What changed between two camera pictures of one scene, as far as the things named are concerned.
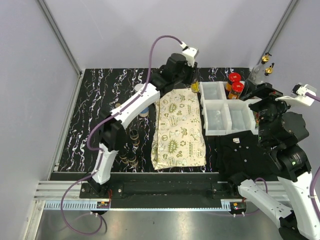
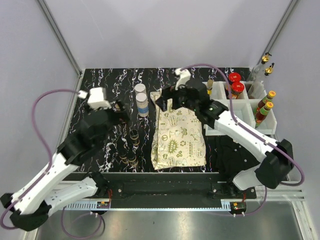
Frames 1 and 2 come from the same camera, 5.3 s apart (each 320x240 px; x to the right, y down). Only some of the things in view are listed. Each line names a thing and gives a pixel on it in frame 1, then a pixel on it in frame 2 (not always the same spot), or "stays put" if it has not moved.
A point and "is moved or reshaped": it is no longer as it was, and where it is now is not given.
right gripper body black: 267,106 → 179,99
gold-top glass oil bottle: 257,75 stays put
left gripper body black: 187,75 → 115,117
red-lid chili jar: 237,89 → 234,77
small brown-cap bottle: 195,86 is moved or reshaped
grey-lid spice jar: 138,86 stays put
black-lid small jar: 123,156 stays put
